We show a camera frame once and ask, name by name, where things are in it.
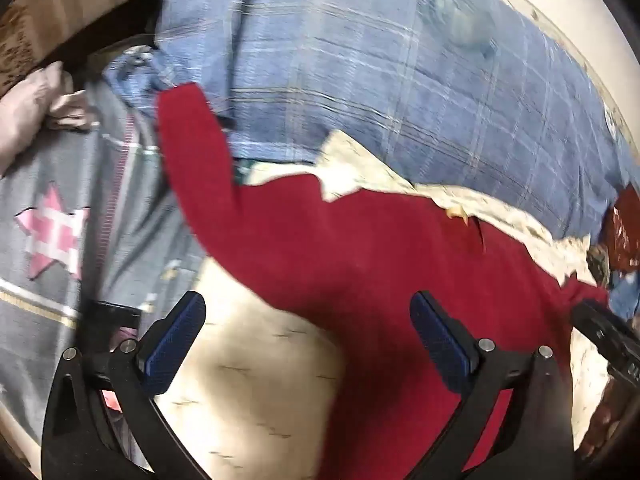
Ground cream printed bedsheet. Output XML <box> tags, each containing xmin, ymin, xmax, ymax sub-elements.
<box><xmin>165</xmin><ymin>130</ymin><xmax>616</xmax><ymax>480</ymax></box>

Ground grey star-print quilt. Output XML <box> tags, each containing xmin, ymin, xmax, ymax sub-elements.
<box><xmin>0</xmin><ymin>80</ymin><xmax>211</xmax><ymax>461</ymax></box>

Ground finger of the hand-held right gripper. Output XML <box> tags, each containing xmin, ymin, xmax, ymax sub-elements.
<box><xmin>572</xmin><ymin>300</ymin><xmax>640</xmax><ymax>376</ymax></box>

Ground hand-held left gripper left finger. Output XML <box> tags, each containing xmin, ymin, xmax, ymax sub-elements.
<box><xmin>42</xmin><ymin>291</ymin><xmax>207</xmax><ymax>480</ymax></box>

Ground pale pink cloth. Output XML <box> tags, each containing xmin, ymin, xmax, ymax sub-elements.
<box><xmin>0</xmin><ymin>60</ymin><xmax>101</xmax><ymax>176</ymax></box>

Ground red knit garment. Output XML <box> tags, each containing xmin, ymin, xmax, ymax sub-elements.
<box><xmin>157</xmin><ymin>82</ymin><xmax>608</xmax><ymax>480</ymax></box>

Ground dark red printed cloth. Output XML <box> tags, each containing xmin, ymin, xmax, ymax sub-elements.
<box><xmin>597</xmin><ymin>187</ymin><xmax>640</xmax><ymax>273</ymax></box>

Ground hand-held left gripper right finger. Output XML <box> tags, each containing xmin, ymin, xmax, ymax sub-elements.
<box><xmin>405</xmin><ymin>291</ymin><xmax>576</xmax><ymax>480</ymax></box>

